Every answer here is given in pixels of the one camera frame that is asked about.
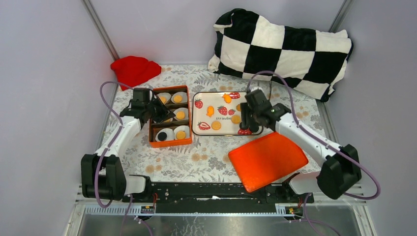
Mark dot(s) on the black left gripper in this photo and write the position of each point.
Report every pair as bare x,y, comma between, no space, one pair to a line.
164,114

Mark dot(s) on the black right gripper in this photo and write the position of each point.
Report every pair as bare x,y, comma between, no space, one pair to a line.
245,109

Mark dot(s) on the round yellow biscuit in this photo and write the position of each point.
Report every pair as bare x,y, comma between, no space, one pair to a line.
177,98
216,125
180,115
181,135
162,99
235,119

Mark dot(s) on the metal tongs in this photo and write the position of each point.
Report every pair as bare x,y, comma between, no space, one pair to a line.
266,87

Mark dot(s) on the black sandwich cookie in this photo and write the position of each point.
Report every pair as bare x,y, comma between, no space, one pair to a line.
162,136

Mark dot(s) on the orange cookie box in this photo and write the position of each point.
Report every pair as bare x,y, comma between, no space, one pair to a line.
171,123

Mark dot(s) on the white strawberry tray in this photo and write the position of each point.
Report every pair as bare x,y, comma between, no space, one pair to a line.
201,123

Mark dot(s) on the orange box lid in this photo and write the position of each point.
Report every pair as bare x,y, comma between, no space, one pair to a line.
264,160

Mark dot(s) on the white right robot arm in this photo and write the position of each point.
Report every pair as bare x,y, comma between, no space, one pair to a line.
338,171

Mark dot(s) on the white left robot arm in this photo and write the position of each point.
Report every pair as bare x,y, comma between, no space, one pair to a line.
103,177

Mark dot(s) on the white paper cup liner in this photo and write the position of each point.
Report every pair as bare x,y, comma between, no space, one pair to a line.
166,95
184,97
182,109
169,132
183,128

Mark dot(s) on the orange fish cookie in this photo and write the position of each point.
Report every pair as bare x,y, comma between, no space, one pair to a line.
227,98
210,111

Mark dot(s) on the red knit hat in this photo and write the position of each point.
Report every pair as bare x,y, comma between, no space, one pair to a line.
133,71

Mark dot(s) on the black white checkered pillow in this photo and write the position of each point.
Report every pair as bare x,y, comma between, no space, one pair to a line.
308,60

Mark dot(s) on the floral tablecloth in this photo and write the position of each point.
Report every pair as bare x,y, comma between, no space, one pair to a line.
206,158

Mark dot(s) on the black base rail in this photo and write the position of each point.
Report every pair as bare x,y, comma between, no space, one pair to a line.
174,192

